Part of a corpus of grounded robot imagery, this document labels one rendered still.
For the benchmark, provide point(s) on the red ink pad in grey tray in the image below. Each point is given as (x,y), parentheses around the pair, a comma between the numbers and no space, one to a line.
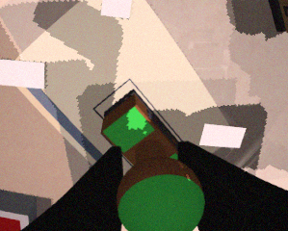
(17,210)

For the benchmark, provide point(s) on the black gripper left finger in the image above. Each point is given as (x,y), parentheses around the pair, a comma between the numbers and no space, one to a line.
(91,204)

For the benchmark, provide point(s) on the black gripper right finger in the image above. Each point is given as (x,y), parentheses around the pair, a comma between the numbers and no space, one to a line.
(234,199)

